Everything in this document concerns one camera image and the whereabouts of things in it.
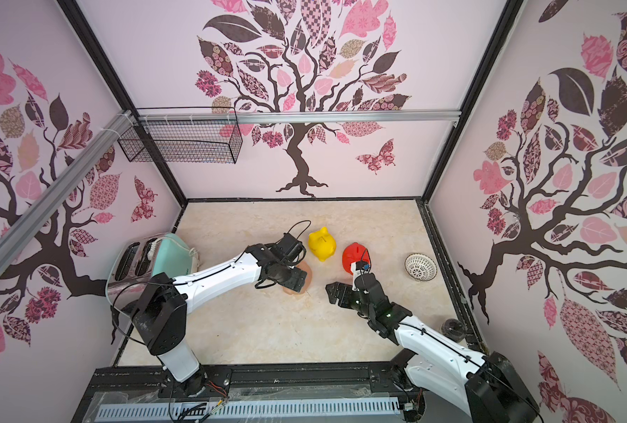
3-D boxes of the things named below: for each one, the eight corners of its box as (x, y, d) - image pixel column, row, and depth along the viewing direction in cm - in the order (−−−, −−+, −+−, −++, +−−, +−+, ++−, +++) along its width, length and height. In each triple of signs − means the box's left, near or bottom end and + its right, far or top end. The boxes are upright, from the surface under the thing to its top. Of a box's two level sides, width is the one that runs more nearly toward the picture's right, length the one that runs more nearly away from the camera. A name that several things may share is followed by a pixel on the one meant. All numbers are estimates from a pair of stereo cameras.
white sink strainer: (401, 274, 98) (405, 267, 94) (406, 256, 103) (410, 249, 99) (431, 285, 95) (435, 279, 91) (434, 267, 100) (439, 259, 96)
